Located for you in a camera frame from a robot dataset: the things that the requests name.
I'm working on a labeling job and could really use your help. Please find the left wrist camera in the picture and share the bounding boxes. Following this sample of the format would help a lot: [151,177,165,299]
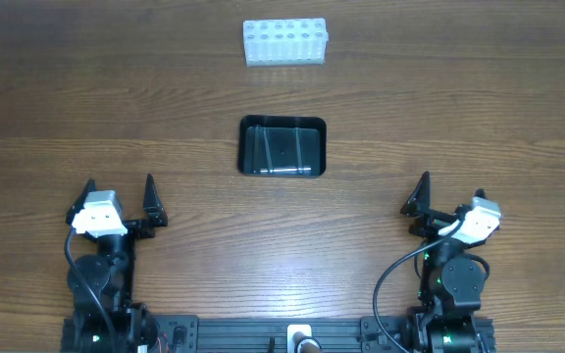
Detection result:
[70,189,129,240]

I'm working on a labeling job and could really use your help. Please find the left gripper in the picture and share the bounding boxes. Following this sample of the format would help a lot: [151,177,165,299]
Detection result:
[65,173,169,240]

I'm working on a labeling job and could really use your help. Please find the mounting rail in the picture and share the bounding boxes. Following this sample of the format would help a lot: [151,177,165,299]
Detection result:
[61,315,497,353]

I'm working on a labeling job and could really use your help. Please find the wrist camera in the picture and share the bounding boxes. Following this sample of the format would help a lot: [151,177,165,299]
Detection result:
[451,195,503,245]
[70,189,129,240]

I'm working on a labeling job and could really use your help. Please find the white test tube rack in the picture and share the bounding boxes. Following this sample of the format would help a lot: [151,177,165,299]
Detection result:
[242,18,330,68]

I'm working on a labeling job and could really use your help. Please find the black cable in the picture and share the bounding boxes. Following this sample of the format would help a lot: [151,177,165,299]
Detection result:
[372,219,462,353]
[63,227,117,353]

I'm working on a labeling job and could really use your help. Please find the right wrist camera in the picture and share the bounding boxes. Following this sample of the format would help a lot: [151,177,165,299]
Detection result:
[451,195,503,245]

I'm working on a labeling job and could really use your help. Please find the black tray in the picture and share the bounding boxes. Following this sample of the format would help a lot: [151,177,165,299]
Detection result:
[236,115,328,179]

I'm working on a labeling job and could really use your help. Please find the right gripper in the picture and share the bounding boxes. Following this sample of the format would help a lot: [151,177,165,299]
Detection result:
[399,171,488,240]

